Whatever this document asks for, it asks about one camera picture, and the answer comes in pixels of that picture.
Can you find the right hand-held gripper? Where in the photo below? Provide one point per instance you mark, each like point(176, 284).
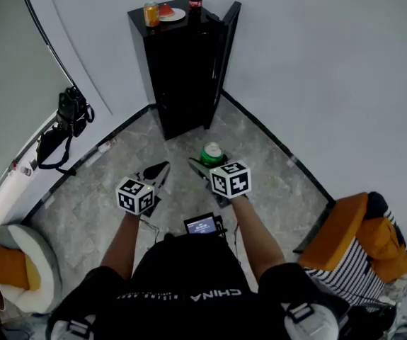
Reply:
point(230, 181)

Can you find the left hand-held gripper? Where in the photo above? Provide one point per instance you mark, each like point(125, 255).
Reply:
point(134, 197)

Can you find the green soda can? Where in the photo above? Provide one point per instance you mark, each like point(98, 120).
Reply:
point(211, 154)

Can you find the black mini fridge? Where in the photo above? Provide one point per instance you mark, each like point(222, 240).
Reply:
point(178, 73)

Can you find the cola bottle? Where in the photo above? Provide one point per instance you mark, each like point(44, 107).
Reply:
point(195, 7)

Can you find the orange soda can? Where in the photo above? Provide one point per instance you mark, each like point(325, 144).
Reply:
point(151, 14)

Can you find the person's right forearm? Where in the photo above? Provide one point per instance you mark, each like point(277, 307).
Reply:
point(256, 239)

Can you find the black shoulder bag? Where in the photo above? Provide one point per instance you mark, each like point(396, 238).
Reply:
point(49, 147)

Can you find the person's left forearm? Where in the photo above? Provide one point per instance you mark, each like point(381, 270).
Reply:
point(121, 246)

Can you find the chest-mounted screen device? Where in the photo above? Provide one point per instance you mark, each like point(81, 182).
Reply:
point(200, 224)

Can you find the white floor socket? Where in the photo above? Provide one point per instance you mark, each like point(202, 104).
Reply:
point(104, 147)

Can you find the person's black shoe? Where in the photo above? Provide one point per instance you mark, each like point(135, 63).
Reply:
point(169, 236)

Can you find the black hanging backpack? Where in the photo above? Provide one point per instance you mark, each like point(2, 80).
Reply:
point(72, 112)

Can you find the person's black shirt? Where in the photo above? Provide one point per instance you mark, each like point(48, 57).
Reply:
point(189, 296)

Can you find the small clear bottle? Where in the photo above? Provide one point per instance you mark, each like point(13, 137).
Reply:
point(26, 171)

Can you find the white round armchair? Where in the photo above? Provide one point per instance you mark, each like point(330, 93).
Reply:
point(42, 253)

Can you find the white plate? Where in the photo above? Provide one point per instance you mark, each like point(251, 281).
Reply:
point(178, 15)

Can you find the red watermelon slice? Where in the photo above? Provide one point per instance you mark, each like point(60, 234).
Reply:
point(166, 11)

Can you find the orange cushion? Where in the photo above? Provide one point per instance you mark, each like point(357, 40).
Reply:
point(6, 266)

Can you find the orange jacket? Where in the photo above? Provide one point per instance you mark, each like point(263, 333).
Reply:
point(383, 246)

